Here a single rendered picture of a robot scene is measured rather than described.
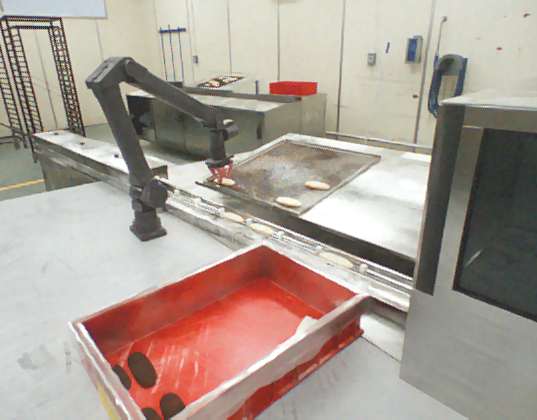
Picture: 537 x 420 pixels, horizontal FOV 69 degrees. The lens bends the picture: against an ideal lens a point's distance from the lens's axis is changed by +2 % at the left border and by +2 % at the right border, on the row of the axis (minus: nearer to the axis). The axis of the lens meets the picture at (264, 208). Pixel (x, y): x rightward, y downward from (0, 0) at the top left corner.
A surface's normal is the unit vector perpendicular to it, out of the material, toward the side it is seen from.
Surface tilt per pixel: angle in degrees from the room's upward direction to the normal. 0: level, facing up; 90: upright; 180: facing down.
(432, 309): 90
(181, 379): 0
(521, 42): 90
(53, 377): 0
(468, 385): 90
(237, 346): 0
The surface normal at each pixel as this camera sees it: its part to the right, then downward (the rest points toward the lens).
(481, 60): -0.71, 0.28
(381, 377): -0.02, -0.93
